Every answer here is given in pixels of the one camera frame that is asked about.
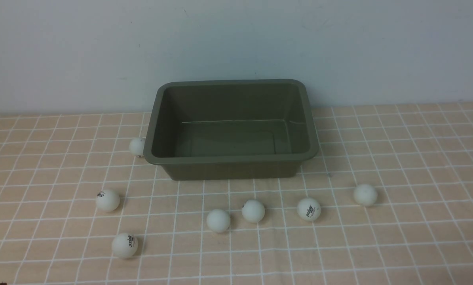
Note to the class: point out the plain white ball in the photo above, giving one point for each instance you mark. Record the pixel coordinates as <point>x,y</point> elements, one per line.
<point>218,220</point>

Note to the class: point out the white ball with logo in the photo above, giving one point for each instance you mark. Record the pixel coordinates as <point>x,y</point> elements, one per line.
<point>308,209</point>

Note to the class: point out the olive green plastic bin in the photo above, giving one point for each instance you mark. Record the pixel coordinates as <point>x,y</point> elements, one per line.
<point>231,129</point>

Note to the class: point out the white ball beside bin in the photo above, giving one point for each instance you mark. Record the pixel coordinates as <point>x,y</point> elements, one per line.
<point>136,147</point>

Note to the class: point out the peach checkered tablecloth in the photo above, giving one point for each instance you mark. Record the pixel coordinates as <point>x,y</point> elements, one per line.
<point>419,157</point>

